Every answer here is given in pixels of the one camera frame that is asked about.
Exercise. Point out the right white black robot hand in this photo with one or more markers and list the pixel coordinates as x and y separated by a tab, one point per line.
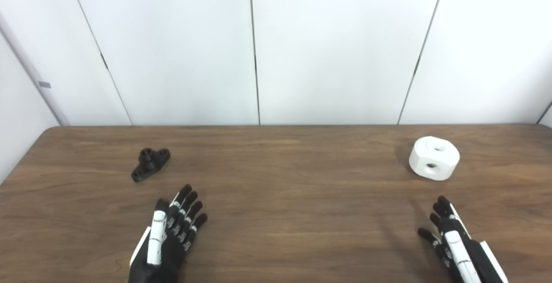
463	253

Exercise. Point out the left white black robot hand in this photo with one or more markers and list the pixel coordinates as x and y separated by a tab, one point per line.
166	248

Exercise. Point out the black flanged holder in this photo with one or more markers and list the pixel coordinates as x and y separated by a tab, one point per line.
149	163

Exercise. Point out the round white piece with holes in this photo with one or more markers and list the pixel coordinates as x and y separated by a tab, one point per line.
433	158

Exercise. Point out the small gray wall tag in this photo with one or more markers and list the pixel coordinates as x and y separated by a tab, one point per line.
44	85

